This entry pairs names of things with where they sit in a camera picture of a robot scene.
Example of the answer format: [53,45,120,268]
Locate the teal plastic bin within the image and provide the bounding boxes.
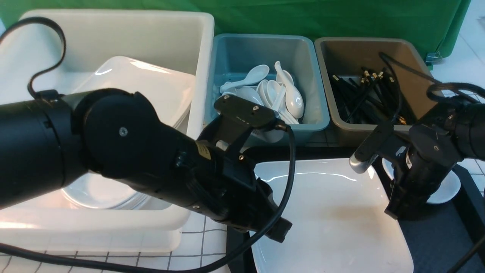
[204,33,330,146]

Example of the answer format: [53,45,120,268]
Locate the right black camera cable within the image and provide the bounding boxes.
[379,52,485,273]

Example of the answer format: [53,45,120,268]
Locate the brown plastic bin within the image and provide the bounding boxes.
[314,37,436,147]

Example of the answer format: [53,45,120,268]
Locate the green backdrop cloth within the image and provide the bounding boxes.
[1,0,471,57]

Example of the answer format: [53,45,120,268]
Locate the white rectangular rice plate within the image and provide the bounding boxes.
[252,158,414,273]

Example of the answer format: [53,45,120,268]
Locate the white grid tablecloth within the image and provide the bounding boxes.
[0,34,485,273]

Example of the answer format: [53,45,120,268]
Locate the black camera cable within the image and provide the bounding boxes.
[379,52,485,273]
[0,17,296,273]

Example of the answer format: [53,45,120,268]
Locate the binder clip right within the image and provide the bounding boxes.
[424,52,443,67]

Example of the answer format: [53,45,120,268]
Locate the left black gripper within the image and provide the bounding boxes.
[197,115,292,243]

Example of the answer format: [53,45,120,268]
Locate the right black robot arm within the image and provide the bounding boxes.
[385,97,485,219]

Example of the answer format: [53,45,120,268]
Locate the white bowl upper right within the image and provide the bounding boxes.
[382,158,461,205]

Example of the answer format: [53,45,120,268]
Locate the white spoons in teal bin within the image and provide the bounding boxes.
[219,61,305,124]

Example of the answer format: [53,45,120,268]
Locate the stacked white square plates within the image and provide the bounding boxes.
[74,56,196,129]

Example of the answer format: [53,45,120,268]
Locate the stacked white small bowls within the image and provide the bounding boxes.
[62,173,149,210]

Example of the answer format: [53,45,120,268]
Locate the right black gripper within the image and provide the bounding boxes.
[384,149,452,221]

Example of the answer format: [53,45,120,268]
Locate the left black camera cable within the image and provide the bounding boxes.
[0,17,296,273]

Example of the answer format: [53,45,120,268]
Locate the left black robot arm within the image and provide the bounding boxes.
[1,88,296,243]

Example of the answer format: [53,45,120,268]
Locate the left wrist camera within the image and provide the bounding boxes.
[214,95,288,132]

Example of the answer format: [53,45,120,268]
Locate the large white plastic bin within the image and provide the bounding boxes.
[1,9,214,254]

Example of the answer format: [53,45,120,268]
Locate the black chopsticks in brown bin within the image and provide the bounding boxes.
[328,67,418,126]

